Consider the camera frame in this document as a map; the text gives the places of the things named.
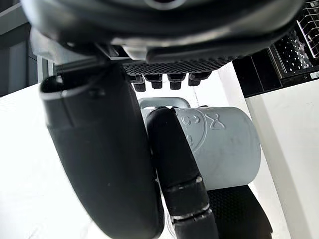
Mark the dark grey cabinet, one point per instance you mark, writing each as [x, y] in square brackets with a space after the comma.
[15, 62]

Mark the black dishwasher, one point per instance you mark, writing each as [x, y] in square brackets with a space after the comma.
[259, 74]

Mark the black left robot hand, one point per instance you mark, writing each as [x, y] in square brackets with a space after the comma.
[174, 154]

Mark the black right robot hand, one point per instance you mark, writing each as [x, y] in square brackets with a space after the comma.
[99, 159]

